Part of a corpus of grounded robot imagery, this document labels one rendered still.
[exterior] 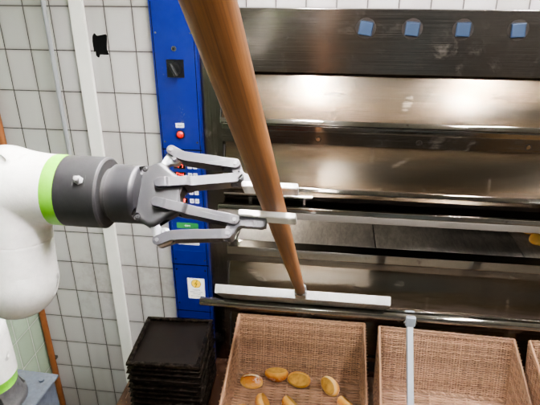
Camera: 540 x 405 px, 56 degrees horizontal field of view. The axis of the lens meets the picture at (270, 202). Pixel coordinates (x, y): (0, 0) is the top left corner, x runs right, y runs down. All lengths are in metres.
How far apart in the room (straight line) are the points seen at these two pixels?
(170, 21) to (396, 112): 0.83
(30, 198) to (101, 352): 2.02
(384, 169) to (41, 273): 1.43
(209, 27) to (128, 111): 1.73
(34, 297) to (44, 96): 1.47
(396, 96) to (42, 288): 1.41
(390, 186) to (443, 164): 0.20
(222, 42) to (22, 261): 0.50
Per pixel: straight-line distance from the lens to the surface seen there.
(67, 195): 0.66
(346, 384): 2.35
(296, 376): 2.29
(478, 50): 1.87
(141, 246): 2.23
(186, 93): 1.89
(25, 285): 0.74
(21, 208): 0.70
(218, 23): 0.28
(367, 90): 1.85
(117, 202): 0.64
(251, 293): 1.63
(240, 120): 0.38
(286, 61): 1.83
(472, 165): 1.99
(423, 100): 1.87
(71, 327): 2.64
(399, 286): 2.18
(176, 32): 1.86
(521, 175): 2.04
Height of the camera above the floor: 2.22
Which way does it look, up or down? 25 degrees down
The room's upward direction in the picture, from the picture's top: straight up
